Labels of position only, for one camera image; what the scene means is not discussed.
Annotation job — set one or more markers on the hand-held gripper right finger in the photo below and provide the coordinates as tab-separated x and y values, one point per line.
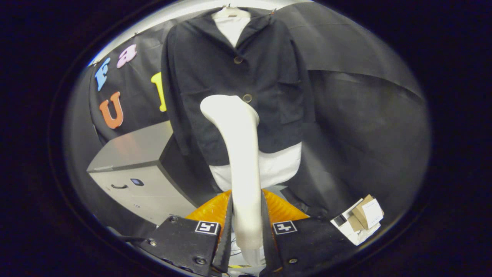
269	250

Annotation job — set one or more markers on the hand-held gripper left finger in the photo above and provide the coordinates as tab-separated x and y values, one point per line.
226	250

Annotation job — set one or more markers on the white garment steamer head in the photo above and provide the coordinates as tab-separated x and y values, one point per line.
242	154

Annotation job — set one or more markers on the black suit jacket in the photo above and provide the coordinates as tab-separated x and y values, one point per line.
207	77

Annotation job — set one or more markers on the white carton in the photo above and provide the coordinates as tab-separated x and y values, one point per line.
351	232

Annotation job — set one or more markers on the brown cardboard piece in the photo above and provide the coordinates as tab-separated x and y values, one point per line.
359	215

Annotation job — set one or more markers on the grey drawer cabinet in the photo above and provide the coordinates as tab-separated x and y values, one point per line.
130	150

